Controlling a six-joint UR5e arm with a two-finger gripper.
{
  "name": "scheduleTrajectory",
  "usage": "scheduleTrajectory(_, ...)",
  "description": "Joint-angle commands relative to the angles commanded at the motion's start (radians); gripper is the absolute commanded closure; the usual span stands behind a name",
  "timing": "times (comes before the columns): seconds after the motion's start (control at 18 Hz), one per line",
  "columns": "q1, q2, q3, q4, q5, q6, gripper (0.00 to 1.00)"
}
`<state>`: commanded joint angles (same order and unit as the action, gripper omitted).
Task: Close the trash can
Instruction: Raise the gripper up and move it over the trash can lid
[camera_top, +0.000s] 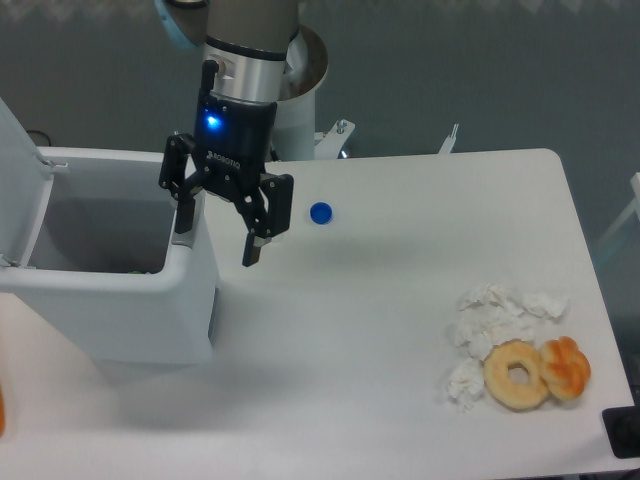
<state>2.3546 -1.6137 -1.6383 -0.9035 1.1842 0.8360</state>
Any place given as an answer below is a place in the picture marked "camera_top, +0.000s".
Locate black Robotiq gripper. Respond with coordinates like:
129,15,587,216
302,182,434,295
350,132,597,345
158,95,294,267

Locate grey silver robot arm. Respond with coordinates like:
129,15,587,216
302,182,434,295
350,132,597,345
156,1,298,267

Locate blue bottle cap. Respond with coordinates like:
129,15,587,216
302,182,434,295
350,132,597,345
309,202,333,225

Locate white plastic trash can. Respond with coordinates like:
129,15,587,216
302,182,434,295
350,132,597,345
1,147,220,365

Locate crumpled white tissue large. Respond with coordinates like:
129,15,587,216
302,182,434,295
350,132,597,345
453,283,534,361

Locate crumpled white tissue lower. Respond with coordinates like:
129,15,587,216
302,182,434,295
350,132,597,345
446,358,485,411

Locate orange object at edge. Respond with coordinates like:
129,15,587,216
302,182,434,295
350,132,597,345
0,387,6,437

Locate crumpled white tissue right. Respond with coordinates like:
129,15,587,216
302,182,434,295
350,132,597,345
523,293,570,321

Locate glazed twisted bread roll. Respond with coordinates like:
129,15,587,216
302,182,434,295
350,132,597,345
539,336,591,401

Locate black device at corner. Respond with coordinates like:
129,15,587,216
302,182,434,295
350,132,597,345
602,406,639,459

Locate white metal bracket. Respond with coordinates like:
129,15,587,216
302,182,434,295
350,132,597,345
314,119,356,160

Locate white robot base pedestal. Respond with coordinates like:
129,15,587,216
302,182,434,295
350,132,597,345
272,24,329,161

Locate white clamp bracket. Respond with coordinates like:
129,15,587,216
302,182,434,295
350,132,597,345
438,123,459,155

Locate plain ring donut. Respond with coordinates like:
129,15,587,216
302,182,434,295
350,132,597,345
483,341,549,411

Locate white frame at right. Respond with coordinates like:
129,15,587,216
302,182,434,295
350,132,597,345
595,172,639,265

